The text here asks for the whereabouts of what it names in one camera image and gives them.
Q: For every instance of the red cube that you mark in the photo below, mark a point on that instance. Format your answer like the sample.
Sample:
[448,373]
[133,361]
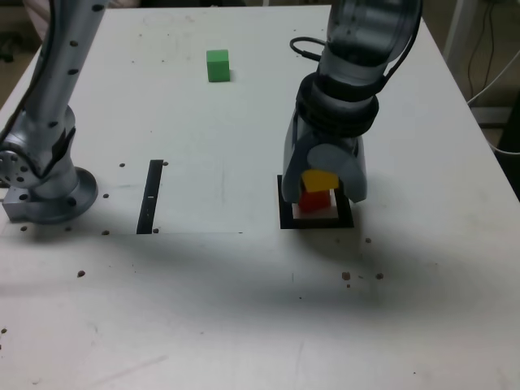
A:
[315,202]

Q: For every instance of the yellow cube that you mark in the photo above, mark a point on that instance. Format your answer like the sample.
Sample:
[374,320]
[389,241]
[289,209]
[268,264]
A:
[319,180]

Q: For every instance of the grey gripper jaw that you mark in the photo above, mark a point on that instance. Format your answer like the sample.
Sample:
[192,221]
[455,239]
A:
[293,162]
[349,170]

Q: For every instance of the white metal frame leg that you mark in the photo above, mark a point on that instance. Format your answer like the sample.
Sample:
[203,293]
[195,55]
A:
[455,32]

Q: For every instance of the grey background shelf bar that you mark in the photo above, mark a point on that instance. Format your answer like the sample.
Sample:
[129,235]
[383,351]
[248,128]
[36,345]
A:
[489,117]

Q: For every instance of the black chair wheel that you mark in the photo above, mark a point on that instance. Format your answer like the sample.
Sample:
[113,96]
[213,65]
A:
[10,44]

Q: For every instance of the black tape strip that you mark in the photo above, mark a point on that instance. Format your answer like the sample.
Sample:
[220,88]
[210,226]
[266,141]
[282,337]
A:
[146,215]

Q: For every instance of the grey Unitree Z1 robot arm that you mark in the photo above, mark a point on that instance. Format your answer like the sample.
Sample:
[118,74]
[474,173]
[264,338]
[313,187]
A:
[53,81]

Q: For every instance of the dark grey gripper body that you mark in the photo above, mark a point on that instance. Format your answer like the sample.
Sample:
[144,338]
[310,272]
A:
[333,139]

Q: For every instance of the green cube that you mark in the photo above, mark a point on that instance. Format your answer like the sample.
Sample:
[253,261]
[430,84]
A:
[218,67]

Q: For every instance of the black tape square outline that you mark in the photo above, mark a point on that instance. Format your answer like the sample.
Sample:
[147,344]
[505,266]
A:
[317,224]

